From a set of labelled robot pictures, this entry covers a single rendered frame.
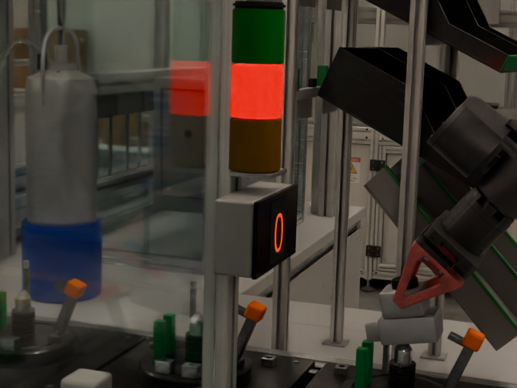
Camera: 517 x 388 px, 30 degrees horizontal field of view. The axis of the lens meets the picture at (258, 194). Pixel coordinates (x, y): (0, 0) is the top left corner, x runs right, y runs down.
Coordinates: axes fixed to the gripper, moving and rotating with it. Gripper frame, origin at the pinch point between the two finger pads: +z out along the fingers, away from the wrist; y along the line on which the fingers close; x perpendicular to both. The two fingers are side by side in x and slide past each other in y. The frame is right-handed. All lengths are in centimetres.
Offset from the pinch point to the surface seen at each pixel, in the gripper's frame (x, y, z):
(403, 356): 4.5, 1.3, 5.1
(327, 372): 0.2, -7.4, 17.3
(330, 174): -33, -163, 45
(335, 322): -3, -51, 30
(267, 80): -23.1, 20.7, -12.9
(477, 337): 8.7, 1.2, -2.4
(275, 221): -14.1, 20.2, -3.3
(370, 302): 5, -376, 146
